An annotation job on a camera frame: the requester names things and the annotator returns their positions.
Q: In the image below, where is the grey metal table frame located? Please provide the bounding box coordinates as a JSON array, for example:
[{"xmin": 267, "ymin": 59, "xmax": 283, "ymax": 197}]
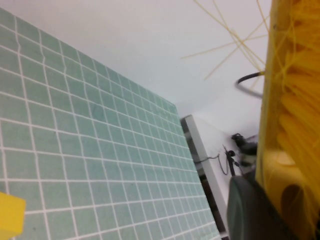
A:
[{"xmin": 179, "ymin": 114, "xmax": 232, "ymax": 237}]

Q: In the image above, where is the green white-grid tablecloth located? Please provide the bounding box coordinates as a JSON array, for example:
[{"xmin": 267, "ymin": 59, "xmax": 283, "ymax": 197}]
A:
[{"xmin": 0, "ymin": 6, "xmax": 221, "ymax": 240}]

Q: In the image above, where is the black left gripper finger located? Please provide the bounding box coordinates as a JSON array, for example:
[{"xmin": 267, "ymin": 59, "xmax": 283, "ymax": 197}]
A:
[{"xmin": 226, "ymin": 174, "xmax": 305, "ymax": 240}]

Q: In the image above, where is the black background device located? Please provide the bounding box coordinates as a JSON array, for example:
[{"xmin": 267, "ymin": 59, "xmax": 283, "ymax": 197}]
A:
[{"xmin": 231, "ymin": 133, "xmax": 259, "ymax": 174}]

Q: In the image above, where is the thin black background cable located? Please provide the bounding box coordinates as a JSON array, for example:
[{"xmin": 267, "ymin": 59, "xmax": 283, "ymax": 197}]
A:
[
  {"xmin": 219, "ymin": 143, "xmax": 238, "ymax": 176},
  {"xmin": 194, "ymin": 149, "xmax": 221, "ymax": 164}
]

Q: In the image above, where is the yellow foam cube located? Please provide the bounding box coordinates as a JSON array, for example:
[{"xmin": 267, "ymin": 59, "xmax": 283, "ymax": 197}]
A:
[{"xmin": 0, "ymin": 191, "xmax": 27, "ymax": 237}]

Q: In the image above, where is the yellow hand brush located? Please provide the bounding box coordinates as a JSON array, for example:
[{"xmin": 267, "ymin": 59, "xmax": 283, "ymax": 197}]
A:
[{"xmin": 179, "ymin": 0, "xmax": 320, "ymax": 240}]

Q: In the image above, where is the black looped cable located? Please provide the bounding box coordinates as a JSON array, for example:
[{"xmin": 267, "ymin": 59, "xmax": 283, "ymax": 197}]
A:
[{"xmin": 234, "ymin": 70, "xmax": 266, "ymax": 99}]

